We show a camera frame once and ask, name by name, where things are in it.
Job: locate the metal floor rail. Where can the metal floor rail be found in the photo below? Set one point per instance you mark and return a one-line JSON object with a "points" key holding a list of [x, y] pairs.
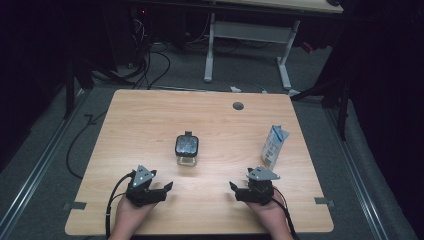
{"points": [[356, 180], [36, 166]]}

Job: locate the small red object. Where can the small red object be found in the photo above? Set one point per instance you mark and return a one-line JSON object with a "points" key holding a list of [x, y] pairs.
{"points": [[307, 47]]}

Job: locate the white and blue pouch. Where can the white and blue pouch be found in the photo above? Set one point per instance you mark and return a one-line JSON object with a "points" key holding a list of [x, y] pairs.
{"points": [[273, 146]]}

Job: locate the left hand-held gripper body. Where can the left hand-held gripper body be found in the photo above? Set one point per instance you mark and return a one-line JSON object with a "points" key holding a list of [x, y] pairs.
{"points": [[141, 178]]}

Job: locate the grey table grommet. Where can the grey table grommet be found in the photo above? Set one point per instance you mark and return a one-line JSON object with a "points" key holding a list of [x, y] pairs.
{"points": [[238, 106]]}

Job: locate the black metal stand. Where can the black metal stand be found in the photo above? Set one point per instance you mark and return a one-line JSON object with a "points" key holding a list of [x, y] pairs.
{"points": [[333, 93], [70, 86]]}

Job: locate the glass jar with black lid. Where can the glass jar with black lid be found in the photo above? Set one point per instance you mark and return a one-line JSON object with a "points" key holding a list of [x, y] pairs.
{"points": [[186, 146]]}

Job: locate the person's right hand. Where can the person's right hand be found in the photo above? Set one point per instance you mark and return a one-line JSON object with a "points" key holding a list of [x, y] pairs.
{"points": [[270, 218]]}

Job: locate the grey tape strip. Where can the grey tape strip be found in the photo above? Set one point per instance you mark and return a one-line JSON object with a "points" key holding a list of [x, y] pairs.
{"points": [[75, 206], [324, 201]]}

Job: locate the person's left hand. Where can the person's left hand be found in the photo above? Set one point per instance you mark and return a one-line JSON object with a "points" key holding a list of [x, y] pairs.
{"points": [[131, 216]]}

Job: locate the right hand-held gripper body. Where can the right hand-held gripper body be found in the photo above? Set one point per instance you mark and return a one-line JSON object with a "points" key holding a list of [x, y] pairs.
{"points": [[260, 188]]}

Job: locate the white-framed desk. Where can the white-framed desk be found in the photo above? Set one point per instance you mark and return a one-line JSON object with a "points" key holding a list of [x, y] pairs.
{"points": [[250, 31]]}

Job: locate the small white floor object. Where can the small white floor object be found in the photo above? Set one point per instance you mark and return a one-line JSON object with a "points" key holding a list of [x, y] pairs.
{"points": [[235, 89]]}

